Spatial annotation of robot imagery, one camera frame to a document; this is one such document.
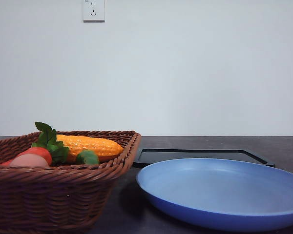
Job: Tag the blue plate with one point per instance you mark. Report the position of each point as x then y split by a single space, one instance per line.
222 193

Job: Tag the brown egg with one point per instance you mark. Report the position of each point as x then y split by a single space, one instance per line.
29 160

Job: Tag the brown wicker basket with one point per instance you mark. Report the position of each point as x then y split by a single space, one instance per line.
67 199

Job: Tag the black tray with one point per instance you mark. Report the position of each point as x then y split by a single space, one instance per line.
150 156

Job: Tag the yellow toy corn cob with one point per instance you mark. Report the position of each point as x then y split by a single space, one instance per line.
105 150

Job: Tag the green toy cucumber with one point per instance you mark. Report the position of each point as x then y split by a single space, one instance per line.
87 157

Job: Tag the orange toy carrot with leaves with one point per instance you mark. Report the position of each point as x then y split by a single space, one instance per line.
47 146

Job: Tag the white wall socket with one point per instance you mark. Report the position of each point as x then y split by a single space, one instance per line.
93 11

